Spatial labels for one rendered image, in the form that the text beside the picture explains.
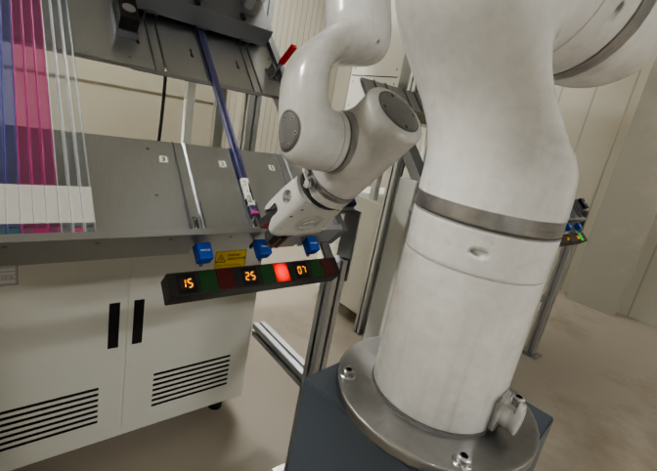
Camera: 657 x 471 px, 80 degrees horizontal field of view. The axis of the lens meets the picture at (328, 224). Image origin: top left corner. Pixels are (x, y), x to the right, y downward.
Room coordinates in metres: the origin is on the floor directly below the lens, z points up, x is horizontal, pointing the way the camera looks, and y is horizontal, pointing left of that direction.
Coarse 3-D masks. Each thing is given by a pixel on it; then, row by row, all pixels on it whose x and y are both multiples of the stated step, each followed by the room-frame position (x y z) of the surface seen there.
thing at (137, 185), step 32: (96, 160) 0.61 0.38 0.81; (128, 160) 0.64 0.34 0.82; (160, 160) 0.68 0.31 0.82; (192, 160) 0.72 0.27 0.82; (224, 160) 0.76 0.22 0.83; (256, 160) 0.81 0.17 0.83; (96, 192) 0.57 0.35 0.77; (128, 192) 0.60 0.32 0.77; (160, 192) 0.63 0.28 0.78; (192, 192) 0.67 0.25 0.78; (224, 192) 0.71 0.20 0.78; (256, 192) 0.76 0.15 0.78; (96, 224) 0.54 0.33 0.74; (128, 224) 0.56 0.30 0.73; (160, 224) 0.59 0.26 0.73; (192, 224) 0.63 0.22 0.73; (224, 224) 0.66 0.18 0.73; (256, 224) 0.70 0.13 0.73
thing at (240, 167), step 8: (200, 32) 0.96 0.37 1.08; (200, 40) 0.95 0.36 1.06; (208, 48) 0.94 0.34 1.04; (208, 56) 0.93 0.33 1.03; (208, 64) 0.91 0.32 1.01; (208, 72) 0.90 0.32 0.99; (216, 80) 0.89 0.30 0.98; (216, 88) 0.87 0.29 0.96; (216, 96) 0.86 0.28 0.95; (224, 104) 0.85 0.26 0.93; (224, 112) 0.83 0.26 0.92; (224, 120) 0.82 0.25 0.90; (224, 128) 0.82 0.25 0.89; (232, 128) 0.82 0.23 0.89; (232, 136) 0.80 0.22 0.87; (232, 144) 0.79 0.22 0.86; (232, 152) 0.78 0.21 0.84; (240, 152) 0.78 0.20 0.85; (240, 160) 0.77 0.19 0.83; (240, 168) 0.76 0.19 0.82; (240, 176) 0.75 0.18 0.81; (248, 208) 0.71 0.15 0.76; (256, 208) 0.71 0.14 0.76
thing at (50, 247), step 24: (0, 240) 0.44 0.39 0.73; (24, 240) 0.45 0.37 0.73; (48, 240) 0.47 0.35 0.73; (72, 240) 0.48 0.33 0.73; (96, 240) 0.50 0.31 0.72; (120, 240) 0.53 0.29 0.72; (144, 240) 0.55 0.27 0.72; (168, 240) 0.58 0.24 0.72; (192, 240) 0.60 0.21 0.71; (216, 240) 0.63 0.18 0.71; (240, 240) 0.67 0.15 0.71; (288, 240) 0.75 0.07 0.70; (0, 264) 0.47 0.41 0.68; (24, 264) 0.49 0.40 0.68
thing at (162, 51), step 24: (72, 0) 0.81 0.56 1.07; (96, 0) 0.85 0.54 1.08; (72, 24) 0.77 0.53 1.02; (96, 24) 0.80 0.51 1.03; (144, 24) 0.88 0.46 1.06; (168, 24) 0.93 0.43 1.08; (192, 24) 0.98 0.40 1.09; (96, 48) 0.76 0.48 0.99; (120, 48) 0.80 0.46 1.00; (144, 48) 0.84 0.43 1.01; (168, 48) 0.88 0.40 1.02; (192, 48) 0.93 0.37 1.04; (216, 48) 0.98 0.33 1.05; (240, 48) 1.03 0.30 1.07; (264, 48) 1.10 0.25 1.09; (168, 72) 0.83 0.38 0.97; (192, 72) 0.87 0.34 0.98; (216, 72) 0.92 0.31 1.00; (240, 72) 0.97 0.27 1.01; (264, 72) 1.03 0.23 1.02; (264, 96) 0.99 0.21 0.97
